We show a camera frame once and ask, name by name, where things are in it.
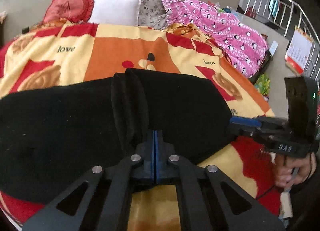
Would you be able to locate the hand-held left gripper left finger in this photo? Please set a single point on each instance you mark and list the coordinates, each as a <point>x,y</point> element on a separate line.
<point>150,146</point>

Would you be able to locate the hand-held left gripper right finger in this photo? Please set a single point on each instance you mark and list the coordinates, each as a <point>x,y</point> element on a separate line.
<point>160,146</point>

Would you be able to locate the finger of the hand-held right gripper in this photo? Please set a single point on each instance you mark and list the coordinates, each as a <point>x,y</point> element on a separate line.
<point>243,120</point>
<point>245,131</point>

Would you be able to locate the black pants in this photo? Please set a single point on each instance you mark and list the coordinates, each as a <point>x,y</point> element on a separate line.
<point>62,126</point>

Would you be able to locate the person's right hand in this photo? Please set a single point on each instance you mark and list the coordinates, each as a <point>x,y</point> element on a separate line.
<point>285,173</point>

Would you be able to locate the green printed bag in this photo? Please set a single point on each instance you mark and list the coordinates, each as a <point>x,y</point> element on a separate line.
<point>263,84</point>

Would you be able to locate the red white hanging calendar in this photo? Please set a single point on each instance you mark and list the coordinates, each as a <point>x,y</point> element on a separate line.
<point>298,49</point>

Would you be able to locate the white paper sheet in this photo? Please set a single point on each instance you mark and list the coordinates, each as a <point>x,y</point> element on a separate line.
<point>274,47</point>

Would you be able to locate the pink penguin print quilt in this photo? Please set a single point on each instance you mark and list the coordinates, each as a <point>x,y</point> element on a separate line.
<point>225,33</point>

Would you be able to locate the red orange printed blanket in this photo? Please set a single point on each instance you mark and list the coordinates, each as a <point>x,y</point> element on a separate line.
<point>112,46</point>

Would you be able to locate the metal stair railing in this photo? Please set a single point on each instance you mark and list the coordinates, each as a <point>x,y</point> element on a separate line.
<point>287,3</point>

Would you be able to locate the white pillow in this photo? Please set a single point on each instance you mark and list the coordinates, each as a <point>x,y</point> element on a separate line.
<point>115,11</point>

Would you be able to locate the red frilled pillow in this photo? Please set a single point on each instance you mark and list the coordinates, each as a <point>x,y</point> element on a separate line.
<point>67,7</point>

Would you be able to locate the black charger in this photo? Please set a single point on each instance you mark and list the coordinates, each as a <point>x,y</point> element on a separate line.
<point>25,30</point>

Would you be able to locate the dark bed frame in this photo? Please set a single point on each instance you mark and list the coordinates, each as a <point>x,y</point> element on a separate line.
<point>265,66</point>

